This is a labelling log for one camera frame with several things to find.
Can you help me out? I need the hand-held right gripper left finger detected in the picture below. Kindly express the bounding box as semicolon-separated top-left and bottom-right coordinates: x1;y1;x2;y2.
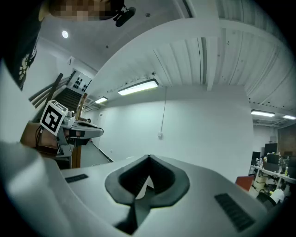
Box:
60;154;150;237

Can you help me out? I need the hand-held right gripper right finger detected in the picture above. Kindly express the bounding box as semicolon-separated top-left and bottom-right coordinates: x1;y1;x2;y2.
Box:
136;154;269;237

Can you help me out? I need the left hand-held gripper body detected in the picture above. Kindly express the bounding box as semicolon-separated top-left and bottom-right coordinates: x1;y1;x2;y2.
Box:
39;100;76;158

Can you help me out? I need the person's left forearm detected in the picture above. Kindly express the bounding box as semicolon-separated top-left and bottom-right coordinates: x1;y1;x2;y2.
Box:
20;121;58;156

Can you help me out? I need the person's left hand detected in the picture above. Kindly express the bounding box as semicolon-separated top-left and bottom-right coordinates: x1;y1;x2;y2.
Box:
65;130;86;139

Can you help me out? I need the dark staircase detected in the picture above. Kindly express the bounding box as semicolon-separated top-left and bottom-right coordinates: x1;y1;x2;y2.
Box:
54;88;83;113

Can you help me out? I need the dark stair handrail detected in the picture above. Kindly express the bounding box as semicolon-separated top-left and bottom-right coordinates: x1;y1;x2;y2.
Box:
28;70;77;108

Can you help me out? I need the white panel with black dots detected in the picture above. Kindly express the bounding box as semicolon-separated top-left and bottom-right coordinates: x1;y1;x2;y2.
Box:
72;73;92;91

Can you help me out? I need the red storage box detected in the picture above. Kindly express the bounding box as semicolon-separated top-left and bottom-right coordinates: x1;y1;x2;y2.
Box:
235;175;255;193

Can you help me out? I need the black office chair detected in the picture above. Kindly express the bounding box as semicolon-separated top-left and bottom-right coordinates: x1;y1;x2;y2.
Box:
256;188;278;210

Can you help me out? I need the person's black printed t-shirt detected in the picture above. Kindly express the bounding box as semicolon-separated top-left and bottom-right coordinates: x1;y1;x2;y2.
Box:
3;4;47;91

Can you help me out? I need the white office desk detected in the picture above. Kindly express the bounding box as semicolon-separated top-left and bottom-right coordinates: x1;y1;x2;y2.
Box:
249;163;296;193

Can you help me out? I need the black monitor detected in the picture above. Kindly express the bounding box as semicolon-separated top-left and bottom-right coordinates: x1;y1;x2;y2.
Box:
265;143;278;155

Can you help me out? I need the person's head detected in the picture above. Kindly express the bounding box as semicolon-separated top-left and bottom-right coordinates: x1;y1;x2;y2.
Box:
48;0;124;22

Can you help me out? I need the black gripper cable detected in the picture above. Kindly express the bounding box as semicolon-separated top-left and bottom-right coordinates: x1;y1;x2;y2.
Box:
35;126;44;148

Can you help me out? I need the white wall conduit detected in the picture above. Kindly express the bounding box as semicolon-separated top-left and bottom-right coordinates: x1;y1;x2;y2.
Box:
161;87;168;134

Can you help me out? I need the black head camera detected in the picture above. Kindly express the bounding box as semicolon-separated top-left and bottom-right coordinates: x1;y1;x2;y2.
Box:
112;6;136;27

